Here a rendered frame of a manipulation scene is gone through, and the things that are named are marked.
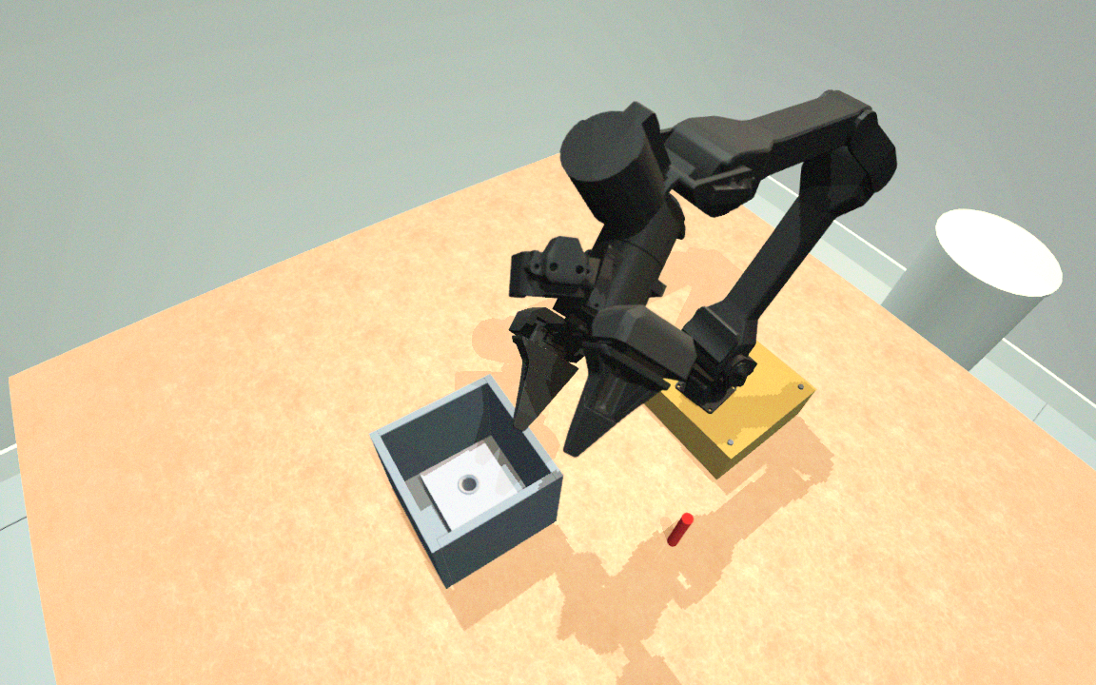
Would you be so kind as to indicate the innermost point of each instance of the red peg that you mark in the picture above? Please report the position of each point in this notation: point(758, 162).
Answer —
point(681, 527)

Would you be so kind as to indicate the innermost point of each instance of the white square plate with hole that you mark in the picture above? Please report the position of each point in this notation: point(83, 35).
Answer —
point(466, 485)

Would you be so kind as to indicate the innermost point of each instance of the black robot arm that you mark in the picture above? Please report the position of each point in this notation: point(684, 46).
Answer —
point(624, 166)

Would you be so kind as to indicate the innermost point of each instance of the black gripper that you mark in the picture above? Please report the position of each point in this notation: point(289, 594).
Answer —
point(629, 349)

